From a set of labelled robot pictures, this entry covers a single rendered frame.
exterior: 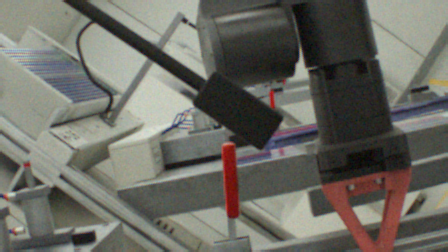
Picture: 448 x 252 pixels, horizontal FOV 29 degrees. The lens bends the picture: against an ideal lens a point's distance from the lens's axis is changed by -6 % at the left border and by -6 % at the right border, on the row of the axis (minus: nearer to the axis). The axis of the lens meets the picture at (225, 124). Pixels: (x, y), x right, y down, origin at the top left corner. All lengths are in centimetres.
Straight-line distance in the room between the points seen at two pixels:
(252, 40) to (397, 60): 760
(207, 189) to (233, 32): 93
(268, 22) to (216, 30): 4
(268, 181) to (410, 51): 674
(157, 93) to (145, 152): 339
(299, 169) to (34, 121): 51
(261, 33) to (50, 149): 95
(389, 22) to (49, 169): 683
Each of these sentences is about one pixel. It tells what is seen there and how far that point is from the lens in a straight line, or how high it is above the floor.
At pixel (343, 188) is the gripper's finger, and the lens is 65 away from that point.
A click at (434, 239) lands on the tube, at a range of 68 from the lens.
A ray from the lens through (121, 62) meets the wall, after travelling 831.
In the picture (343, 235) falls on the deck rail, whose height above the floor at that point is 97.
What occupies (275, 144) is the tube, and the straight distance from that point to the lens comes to 86.
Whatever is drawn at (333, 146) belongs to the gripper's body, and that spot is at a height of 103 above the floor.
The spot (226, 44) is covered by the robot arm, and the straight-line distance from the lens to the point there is 62.
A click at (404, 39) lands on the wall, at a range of 823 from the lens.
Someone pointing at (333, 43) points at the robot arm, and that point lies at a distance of 64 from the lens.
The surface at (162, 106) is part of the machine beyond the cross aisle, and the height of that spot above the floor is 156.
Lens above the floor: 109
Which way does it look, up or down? 1 degrees up
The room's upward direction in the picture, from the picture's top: 56 degrees counter-clockwise
